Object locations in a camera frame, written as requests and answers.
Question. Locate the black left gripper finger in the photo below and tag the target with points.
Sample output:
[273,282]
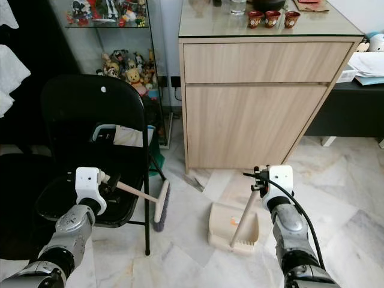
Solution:
[114,176]
[113,190]

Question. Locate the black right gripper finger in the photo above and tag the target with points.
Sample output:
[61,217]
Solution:
[256,188]
[257,172]

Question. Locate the beige plastic dustpan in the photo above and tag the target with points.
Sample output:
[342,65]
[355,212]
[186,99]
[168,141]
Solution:
[222,225]

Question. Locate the beige broom with dark bristles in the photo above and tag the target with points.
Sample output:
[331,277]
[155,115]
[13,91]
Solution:
[162,204]

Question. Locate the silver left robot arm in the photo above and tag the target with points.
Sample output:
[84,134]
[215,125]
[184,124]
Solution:
[69,231]

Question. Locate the beige paper bag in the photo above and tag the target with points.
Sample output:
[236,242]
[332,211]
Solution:
[131,138]

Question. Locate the green bag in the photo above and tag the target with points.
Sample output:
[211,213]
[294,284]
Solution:
[156,163]

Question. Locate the white framed black device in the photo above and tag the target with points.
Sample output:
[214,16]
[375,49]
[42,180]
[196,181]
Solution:
[105,133]

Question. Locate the light wood glass-topped cabinet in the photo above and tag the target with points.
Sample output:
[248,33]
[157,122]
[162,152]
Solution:
[252,123]

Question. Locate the black folding chair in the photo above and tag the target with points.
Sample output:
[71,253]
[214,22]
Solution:
[84,114]

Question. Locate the large black bag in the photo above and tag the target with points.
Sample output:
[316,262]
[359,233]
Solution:
[21,204]

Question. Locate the yellow bear plush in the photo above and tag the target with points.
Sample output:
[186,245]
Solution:
[133,76]

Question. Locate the black low bench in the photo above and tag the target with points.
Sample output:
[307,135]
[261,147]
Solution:
[348,111]

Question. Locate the glass display cabinet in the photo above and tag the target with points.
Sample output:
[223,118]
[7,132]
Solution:
[90,42]

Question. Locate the white lace cloth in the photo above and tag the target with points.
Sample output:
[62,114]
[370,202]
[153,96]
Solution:
[12,72]
[7,13]

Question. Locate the small red patterned cup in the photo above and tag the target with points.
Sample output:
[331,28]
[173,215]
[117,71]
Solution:
[273,18]
[292,18]
[255,19]

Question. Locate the white paper stack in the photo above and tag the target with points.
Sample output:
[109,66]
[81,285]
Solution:
[366,65]

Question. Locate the clear drinking glass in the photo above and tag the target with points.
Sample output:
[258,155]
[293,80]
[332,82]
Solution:
[238,6]

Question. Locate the black round pot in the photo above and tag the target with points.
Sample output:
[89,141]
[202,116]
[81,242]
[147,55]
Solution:
[269,4]

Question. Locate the small dark jar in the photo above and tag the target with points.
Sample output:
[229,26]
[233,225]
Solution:
[216,3]

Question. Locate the brown tray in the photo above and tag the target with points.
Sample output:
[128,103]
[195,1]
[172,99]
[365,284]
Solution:
[312,7]

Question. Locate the white plush toy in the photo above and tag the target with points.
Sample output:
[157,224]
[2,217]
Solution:
[377,42]

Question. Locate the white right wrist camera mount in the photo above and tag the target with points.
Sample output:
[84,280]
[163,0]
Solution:
[281,179]

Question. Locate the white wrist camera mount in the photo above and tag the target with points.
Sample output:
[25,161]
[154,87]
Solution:
[87,183]
[281,179]

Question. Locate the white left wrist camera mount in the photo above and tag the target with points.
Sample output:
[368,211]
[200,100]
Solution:
[87,183]

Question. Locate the black wall socket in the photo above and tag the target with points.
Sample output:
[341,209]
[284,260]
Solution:
[175,81]

